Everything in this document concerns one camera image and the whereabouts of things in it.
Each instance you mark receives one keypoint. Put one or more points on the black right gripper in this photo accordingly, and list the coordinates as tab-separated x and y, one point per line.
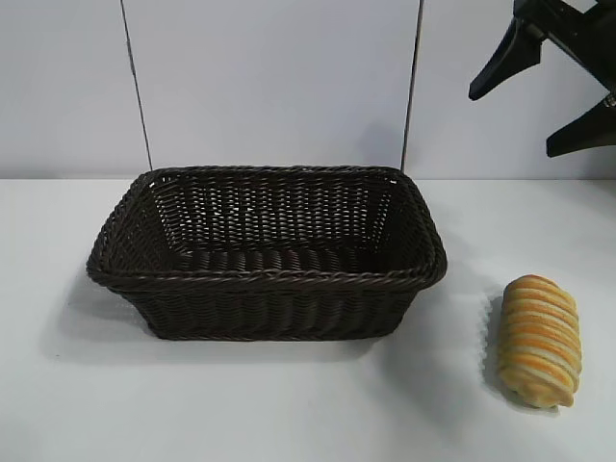
582	38

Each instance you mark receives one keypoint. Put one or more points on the long striped bread roll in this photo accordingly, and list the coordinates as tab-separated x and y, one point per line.
539	337

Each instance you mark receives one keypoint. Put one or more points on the dark brown wicker basket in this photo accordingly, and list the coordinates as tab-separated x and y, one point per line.
269	300

